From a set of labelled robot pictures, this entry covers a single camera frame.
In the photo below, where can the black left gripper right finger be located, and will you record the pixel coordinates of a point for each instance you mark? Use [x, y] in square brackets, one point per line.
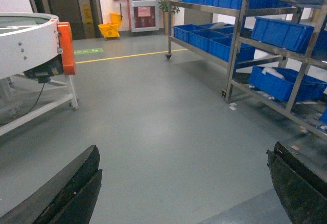
[300, 184]

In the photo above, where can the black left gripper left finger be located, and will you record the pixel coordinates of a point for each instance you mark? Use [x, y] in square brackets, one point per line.
[68, 197]

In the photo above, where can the steel shelf rack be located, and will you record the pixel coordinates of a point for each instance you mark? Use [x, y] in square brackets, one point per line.
[308, 12]

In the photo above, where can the blue bin with white bag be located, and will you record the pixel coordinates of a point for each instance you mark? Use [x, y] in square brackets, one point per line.
[281, 88]

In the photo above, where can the white round rotary table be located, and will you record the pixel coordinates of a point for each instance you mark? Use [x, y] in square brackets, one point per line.
[32, 77]

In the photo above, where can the white plastic bag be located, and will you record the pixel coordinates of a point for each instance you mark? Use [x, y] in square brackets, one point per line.
[273, 72]

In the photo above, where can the orange motor cover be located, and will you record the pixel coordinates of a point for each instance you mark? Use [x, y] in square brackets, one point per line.
[66, 44]

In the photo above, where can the yellow wet floor sign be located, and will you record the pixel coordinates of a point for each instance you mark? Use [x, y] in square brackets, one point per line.
[88, 21]

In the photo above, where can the yellow mop bucket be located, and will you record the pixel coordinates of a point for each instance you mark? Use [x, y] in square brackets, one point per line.
[111, 30]

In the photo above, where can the steel cart rack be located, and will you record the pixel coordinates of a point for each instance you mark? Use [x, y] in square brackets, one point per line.
[215, 41]

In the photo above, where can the red fire cabinet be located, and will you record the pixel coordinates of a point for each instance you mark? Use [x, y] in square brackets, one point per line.
[143, 15]

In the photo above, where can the potted green plant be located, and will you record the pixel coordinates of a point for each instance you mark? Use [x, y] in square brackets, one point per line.
[163, 6]

